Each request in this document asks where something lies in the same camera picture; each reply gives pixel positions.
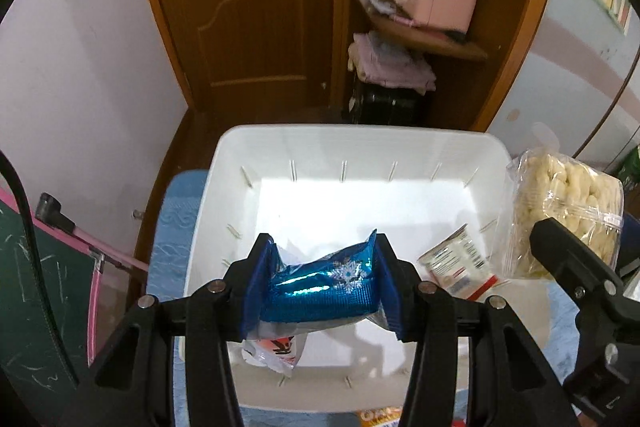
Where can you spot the clear box of pale pastry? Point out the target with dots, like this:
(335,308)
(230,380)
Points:
(550,187)

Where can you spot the green chalkboard with pink frame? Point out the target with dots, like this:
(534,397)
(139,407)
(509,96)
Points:
(45,287)

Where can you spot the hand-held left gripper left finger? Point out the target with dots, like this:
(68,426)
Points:
(257,279)

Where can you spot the pale blue wardrobe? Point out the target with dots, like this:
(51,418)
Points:
(550,82)

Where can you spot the black case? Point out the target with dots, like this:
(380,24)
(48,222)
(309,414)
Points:
(385,104)

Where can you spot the white and red snack packet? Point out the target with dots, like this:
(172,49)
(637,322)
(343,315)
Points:
(275,349)

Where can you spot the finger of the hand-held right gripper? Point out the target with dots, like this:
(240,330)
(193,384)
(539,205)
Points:
(575,262)

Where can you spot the orange snack packet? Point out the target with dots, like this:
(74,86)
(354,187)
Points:
(380,417)

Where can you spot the folded pink cloths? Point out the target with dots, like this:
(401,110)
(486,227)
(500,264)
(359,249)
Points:
(390,67)

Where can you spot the green packet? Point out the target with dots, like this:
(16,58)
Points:
(631,172)

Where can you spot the white packet with barcode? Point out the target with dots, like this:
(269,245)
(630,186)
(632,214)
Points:
(455,264)

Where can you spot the white plastic bin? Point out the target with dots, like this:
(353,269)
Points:
(350,197)

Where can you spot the black board knob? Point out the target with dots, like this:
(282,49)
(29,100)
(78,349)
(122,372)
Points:
(50,209)

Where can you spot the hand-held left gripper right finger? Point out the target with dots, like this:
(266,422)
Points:
(389,279)

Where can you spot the brown wooden door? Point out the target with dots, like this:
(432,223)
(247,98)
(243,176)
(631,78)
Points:
(240,32)

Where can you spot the wooden corner shelf unit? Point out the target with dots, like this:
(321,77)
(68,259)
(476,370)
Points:
(505,32)

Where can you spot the blue mat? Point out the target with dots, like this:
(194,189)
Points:
(175,217)

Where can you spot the shiny blue snack packet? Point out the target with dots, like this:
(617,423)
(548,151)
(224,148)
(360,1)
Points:
(320,297)

